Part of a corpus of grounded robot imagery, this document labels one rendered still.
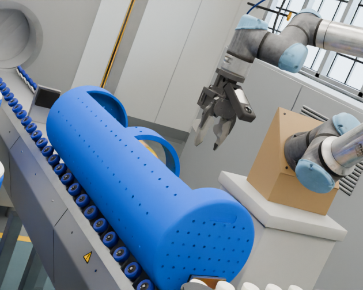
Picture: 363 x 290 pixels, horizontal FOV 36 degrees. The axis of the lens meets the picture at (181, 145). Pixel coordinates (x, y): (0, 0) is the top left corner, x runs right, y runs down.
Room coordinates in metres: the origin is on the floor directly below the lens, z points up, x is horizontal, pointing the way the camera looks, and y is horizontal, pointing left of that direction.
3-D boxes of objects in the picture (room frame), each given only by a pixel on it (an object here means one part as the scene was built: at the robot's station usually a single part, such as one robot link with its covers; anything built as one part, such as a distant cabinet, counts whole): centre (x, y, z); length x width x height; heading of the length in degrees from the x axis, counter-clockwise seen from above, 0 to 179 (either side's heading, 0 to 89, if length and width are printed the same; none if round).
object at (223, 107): (1.51, -0.05, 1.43); 0.09 x 0.08 x 0.12; 36
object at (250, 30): (1.50, -0.06, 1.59); 0.09 x 0.08 x 0.11; 71
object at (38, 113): (2.32, 0.60, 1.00); 0.10 x 0.04 x 0.15; 126
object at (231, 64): (1.50, -0.05, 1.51); 0.08 x 0.08 x 0.05
